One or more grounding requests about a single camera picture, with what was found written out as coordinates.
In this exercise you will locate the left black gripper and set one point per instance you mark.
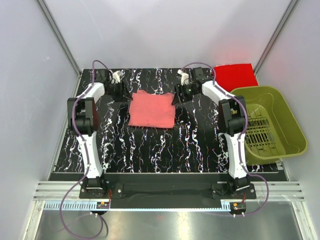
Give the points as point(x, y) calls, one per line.
point(124, 95)

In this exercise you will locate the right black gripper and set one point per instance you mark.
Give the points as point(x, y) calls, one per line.
point(179, 89)

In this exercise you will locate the pink t shirt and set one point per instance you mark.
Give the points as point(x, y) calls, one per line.
point(152, 110)

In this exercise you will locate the folded red t shirt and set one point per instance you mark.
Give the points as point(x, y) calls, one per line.
point(233, 76)

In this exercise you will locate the white slotted cable duct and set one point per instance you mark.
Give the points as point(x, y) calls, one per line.
point(100, 206)

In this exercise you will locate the aluminium frame post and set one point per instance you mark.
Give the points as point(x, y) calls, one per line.
point(276, 34)
point(58, 35)

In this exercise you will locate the olive green plastic basket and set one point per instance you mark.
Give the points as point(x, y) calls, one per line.
point(273, 132)

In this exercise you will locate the left aluminium frame post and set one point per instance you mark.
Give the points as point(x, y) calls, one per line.
point(58, 35)

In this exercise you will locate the aluminium rail profile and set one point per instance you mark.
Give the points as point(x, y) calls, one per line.
point(277, 191)

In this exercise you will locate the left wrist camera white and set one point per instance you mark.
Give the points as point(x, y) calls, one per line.
point(116, 77)

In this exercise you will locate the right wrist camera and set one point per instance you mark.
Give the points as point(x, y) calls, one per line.
point(183, 77)

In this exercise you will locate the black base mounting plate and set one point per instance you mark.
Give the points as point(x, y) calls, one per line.
point(213, 185)

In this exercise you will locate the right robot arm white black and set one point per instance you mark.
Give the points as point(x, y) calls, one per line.
point(232, 120)

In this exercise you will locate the right aluminium frame post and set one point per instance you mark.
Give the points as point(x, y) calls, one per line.
point(276, 34)

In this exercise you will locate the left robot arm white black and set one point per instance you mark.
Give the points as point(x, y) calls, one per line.
point(83, 121)

